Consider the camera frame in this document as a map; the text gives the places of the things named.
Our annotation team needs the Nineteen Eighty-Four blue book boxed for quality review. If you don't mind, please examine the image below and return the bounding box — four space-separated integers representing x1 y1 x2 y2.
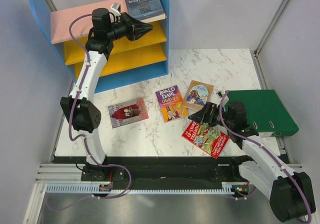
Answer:
125 0 167 23

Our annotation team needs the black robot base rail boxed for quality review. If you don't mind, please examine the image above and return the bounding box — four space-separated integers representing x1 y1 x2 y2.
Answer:
53 156 247 188

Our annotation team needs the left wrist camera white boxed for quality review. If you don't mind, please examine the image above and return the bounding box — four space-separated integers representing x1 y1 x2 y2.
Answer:
110 2 121 22

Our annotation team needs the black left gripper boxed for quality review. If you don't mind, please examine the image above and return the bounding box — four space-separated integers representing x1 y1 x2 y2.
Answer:
106 12 153 42

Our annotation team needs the light blue cable duct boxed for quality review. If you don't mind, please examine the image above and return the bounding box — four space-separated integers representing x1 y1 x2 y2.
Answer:
45 183 234 195

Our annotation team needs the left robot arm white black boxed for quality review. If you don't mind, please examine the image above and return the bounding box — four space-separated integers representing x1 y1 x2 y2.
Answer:
60 8 153 181

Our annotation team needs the Charlie Chocolate Factory book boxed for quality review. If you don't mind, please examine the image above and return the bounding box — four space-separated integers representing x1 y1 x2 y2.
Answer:
155 85 189 123

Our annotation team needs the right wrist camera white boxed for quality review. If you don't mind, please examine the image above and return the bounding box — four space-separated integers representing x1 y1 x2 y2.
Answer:
216 91 224 98

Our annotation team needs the colourful blue wooden bookshelf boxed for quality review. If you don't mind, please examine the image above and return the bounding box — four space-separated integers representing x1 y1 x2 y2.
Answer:
29 0 169 93

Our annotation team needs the Hamlet picture book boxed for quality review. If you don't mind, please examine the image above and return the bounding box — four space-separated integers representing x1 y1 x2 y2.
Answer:
108 97 149 129

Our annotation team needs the aluminium frame post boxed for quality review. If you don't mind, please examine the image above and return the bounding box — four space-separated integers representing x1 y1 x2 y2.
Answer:
252 0 291 58

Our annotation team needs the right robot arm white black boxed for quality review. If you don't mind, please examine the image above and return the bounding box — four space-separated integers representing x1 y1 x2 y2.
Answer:
188 101 316 224

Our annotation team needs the Othello tan picture book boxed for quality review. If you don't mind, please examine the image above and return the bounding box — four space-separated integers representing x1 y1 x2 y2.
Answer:
182 80 214 111

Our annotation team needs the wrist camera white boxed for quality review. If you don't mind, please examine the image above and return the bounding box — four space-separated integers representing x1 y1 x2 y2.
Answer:
216 91 224 98
110 2 121 22

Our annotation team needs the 13-Storey Treehouse red book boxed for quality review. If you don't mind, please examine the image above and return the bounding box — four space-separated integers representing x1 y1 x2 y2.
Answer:
182 121 230 159

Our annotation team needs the green lever arch file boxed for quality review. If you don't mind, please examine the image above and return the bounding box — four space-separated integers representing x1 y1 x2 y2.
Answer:
227 89 299 137

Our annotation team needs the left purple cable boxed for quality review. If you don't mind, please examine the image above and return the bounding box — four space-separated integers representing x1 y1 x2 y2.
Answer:
44 13 133 211

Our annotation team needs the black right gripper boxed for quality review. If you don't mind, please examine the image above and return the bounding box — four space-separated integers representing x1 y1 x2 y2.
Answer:
188 101 234 129

